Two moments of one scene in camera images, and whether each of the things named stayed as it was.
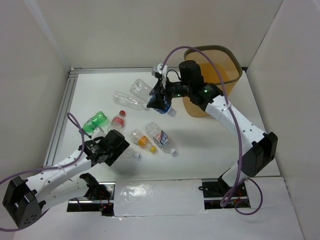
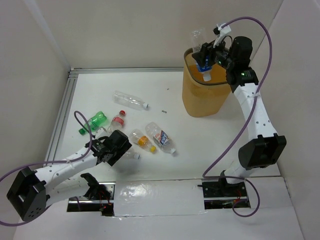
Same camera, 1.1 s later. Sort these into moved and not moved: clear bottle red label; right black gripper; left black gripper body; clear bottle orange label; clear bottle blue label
Moved: clear bottle blue label; right black gripper
Not moved: clear bottle red label; left black gripper body; clear bottle orange label
